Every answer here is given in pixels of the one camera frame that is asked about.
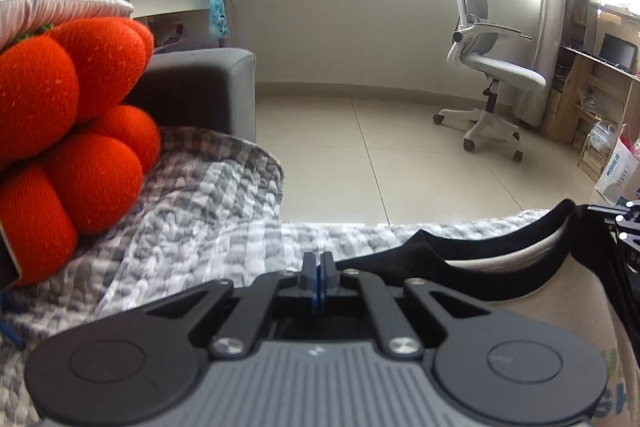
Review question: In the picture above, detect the beige dog print sweatshirt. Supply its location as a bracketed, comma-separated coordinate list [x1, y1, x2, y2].
[445, 257, 640, 427]

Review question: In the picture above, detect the white pillow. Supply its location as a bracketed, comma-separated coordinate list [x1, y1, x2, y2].
[0, 0, 135, 50]

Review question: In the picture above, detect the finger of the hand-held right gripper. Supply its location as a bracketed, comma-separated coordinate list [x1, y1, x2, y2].
[586, 199, 640, 258]

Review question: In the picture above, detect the wooden desk shelf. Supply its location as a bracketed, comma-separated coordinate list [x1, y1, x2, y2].
[542, 0, 640, 182]

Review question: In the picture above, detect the grey curtain beside wooden desk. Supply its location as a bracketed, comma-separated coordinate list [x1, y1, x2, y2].
[530, 0, 583, 130]

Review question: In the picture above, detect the white office chair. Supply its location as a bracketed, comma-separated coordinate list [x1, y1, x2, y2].
[432, 0, 548, 164]

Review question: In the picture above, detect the white paper bag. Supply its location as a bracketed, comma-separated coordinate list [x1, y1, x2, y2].
[594, 134, 640, 206]

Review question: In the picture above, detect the black shirt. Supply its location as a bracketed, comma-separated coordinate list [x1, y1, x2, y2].
[335, 198, 631, 323]

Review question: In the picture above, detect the blue phone tripod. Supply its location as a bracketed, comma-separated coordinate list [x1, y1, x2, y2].
[0, 289, 26, 350]

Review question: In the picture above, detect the black laptop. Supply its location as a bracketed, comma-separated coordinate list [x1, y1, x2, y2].
[598, 33, 640, 70]

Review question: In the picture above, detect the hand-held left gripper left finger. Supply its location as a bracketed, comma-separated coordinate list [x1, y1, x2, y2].
[145, 252, 321, 360]

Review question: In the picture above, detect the blue patterned hanging bag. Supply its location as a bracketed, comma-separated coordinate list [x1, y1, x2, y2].
[207, 0, 231, 40]

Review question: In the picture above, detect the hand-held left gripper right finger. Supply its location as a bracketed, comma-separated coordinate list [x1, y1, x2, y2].
[321, 252, 493, 360]

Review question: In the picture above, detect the orange plush pillow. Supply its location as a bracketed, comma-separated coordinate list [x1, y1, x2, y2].
[0, 17, 162, 287]

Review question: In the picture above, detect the clear plastic bag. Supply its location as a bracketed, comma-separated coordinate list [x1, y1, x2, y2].
[585, 119, 618, 158]

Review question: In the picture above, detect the grey checked quilt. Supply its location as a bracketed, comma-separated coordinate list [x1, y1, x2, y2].
[0, 126, 566, 427]

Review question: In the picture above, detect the grey sofa armrest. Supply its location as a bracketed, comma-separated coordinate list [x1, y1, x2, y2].
[122, 48, 257, 142]

